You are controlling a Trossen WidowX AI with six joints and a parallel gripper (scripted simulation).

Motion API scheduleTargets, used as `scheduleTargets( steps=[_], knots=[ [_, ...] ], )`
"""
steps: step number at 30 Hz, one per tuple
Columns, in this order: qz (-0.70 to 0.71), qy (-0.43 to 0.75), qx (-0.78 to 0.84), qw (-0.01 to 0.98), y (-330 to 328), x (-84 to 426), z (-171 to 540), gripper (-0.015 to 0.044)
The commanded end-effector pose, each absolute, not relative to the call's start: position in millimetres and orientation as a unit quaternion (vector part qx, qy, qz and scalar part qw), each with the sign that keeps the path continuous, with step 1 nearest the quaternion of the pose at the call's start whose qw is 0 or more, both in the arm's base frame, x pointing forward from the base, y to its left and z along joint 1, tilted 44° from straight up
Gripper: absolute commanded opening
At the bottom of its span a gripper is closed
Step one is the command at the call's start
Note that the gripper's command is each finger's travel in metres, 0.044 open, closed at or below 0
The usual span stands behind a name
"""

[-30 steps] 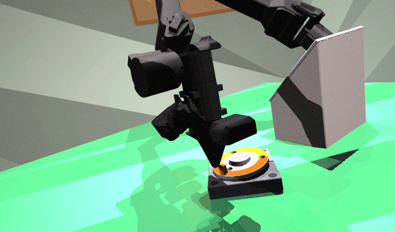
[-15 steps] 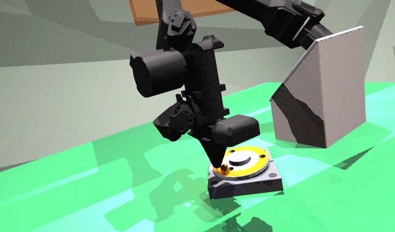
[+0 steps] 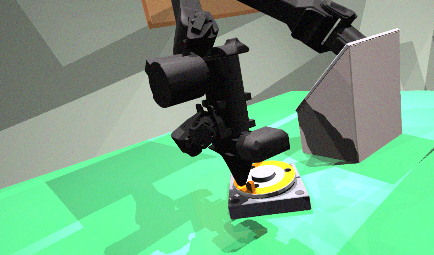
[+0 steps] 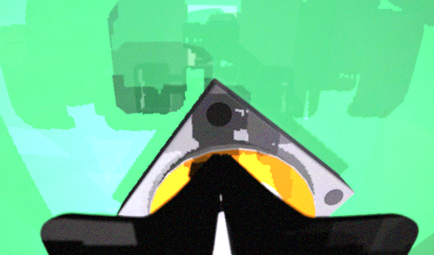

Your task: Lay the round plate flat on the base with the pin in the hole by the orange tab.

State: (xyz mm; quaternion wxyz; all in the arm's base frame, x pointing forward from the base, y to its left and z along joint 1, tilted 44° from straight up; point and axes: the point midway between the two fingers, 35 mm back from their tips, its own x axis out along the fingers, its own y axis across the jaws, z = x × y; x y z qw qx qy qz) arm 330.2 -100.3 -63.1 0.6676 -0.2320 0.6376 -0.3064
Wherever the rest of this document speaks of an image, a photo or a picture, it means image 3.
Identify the orange round plate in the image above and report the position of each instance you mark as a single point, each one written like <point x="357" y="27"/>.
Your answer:
<point x="285" y="176"/>

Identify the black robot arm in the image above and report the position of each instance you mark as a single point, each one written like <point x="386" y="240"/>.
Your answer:
<point x="197" y="68"/>

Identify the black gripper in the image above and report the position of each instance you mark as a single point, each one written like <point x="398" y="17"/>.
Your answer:
<point x="242" y="147"/>

